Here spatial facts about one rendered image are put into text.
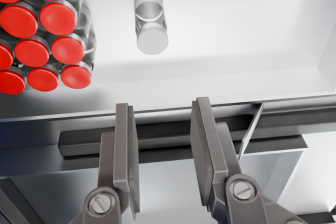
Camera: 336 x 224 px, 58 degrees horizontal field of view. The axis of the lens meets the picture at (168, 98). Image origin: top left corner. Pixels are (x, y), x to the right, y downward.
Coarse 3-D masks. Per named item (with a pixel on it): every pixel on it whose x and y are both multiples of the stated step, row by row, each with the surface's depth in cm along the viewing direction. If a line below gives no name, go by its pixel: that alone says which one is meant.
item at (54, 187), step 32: (0, 160) 32; (32, 160) 32; (64, 160) 32; (96, 160) 32; (160, 160) 31; (192, 160) 32; (256, 160) 39; (288, 160) 36; (32, 192) 39; (64, 192) 40; (160, 192) 43; (192, 192) 44
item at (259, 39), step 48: (96, 0) 22; (192, 0) 23; (240, 0) 23; (288, 0) 23; (96, 48) 25; (192, 48) 26; (240, 48) 26; (288, 48) 27; (0, 96) 27; (48, 96) 26; (96, 96) 26; (144, 96) 26; (192, 96) 26; (240, 96) 26; (288, 96) 26
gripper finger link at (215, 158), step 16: (192, 112) 14; (208, 112) 13; (192, 128) 14; (208, 128) 12; (224, 128) 13; (192, 144) 15; (208, 144) 11; (224, 144) 12; (208, 160) 11; (224, 160) 11; (208, 176) 11; (224, 176) 11; (208, 192) 12; (208, 208) 13; (224, 208) 11; (272, 208) 10
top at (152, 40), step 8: (144, 32) 19; (152, 32) 19; (160, 32) 19; (136, 40) 19; (144, 40) 19; (152, 40) 19; (160, 40) 19; (144, 48) 20; (152, 48) 20; (160, 48) 20
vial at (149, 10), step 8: (136, 0) 22; (144, 0) 21; (152, 0) 21; (160, 0) 22; (136, 8) 21; (144, 8) 20; (152, 8) 20; (160, 8) 21; (136, 16) 20; (144, 16) 20; (152, 16) 20; (160, 16) 20; (136, 24) 20; (144, 24) 19; (152, 24) 19; (160, 24) 20; (136, 32) 20
